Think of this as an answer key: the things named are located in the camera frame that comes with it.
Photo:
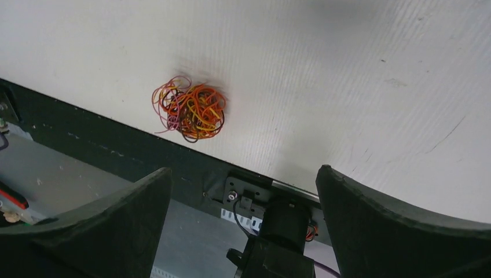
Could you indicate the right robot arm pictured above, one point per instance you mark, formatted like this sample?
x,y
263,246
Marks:
x,y
278,249

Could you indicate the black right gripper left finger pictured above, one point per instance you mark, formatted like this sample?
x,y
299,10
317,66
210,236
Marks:
x,y
114,236

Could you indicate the white cable duct right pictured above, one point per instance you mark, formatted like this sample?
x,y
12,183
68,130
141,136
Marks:
x,y
252,224

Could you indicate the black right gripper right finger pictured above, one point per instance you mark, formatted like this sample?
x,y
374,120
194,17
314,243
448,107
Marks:
x,y
376,235

